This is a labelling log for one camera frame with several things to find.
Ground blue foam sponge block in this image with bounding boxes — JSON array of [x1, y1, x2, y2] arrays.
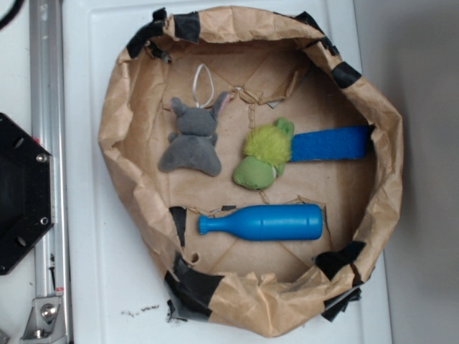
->
[[290, 125, 370, 162]]

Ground blue plastic bottle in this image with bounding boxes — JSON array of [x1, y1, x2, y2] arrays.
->
[[199, 204, 323, 241]]

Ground aluminium extrusion rail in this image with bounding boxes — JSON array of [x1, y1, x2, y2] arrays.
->
[[29, 1, 74, 343]]

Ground metal corner bracket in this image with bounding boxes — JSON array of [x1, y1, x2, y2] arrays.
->
[[20, 296, 68, 343]]

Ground brown paper taped bin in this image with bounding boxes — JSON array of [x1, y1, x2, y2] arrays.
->
[[98, 6, 403, 337]]

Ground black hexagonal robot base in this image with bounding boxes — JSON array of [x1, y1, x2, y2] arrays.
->
[[0, 113, 53, 276]]

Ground black cable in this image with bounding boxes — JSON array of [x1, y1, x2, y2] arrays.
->
[[0, 0, 23, 30]]

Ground grey plush bunny toy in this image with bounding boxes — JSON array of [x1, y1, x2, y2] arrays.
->
[[158, 64, 231, 178]]

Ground green plush animal toy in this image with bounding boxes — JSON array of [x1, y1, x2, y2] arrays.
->
[[233, 118, 295, 190]]

